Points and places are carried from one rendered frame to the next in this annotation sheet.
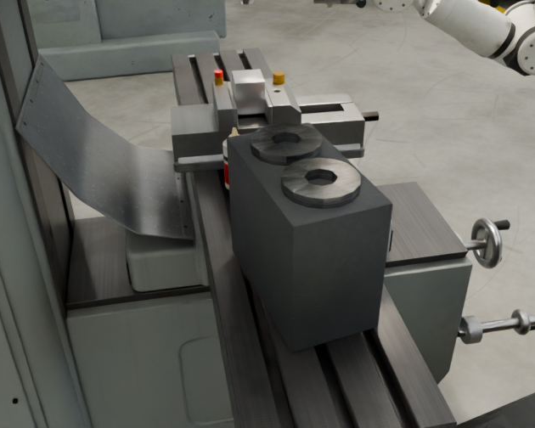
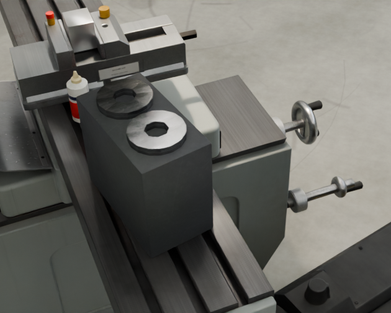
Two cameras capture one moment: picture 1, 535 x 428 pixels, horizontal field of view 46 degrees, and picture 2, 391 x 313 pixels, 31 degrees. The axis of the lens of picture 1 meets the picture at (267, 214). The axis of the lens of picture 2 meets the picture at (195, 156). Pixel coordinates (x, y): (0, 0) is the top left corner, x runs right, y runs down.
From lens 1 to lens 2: 37 cm
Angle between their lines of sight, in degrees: 11
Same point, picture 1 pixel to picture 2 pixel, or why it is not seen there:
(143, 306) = (14, 229)
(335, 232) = (172, 171)
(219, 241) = (78, 172)
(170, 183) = (19, 116)
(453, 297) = (279, 177)
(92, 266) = not seen: outside the picture
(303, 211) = (147, 159)
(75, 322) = not seen: outside the picture
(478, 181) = (305, 38)
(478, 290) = (311, 151)
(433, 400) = (257, 277)
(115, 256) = not seen: outside the picture
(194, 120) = (35, 60)
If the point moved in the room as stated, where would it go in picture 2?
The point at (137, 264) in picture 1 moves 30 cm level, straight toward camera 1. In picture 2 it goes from (4, 195) to (49, 305)
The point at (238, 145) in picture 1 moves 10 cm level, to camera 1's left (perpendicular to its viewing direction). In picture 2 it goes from (86, 104) to (22, 113)
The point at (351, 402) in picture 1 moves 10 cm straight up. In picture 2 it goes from (199, 289) to (197, 245)
